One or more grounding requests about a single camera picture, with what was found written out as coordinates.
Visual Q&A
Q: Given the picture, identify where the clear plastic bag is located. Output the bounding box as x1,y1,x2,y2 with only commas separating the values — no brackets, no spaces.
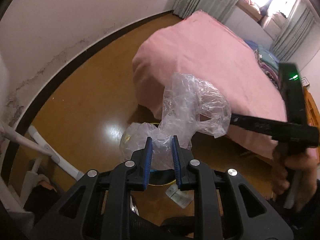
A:
120,73,232,170

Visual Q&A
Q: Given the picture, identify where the yellow rimmed trash bin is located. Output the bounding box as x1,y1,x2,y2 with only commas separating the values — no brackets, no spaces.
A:
119,122,175,186

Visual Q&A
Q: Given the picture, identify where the person's right hand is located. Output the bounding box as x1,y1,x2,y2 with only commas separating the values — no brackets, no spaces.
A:
271,142,318,211

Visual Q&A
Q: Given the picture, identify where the small white paper label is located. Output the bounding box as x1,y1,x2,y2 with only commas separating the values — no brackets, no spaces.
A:
165,184,194,209

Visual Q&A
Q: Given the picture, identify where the folded clothes stack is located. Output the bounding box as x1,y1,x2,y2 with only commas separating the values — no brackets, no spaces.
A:
245,40,279,89

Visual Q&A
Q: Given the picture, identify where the bed with pink blanket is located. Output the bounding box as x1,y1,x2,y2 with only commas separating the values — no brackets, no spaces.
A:
131,10,288,159

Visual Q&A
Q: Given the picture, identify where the white chair frame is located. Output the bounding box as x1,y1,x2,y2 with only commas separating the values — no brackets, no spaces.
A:
0,119,86,221

